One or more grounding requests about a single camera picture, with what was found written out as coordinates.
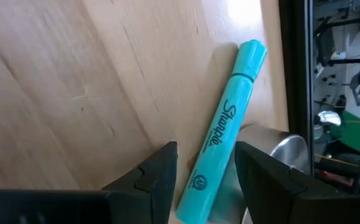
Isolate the teal Sharpie highlighter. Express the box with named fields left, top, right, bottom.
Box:
left=175, top=39, right=267, bottom=224

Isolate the black floor fan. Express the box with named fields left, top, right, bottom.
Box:
left=313, top=109, right=343, bottom=141

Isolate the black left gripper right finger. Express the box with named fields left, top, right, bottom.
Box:
left=234, top=141, right=360, bottom=224

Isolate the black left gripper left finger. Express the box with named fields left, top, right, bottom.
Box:
left=0, top=141, right=178, bottom=224

